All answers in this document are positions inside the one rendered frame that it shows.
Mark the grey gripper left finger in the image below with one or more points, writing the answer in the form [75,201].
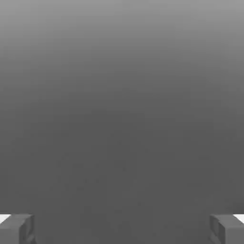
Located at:
[13,230]

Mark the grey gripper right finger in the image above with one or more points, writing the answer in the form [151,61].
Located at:
[228,231]

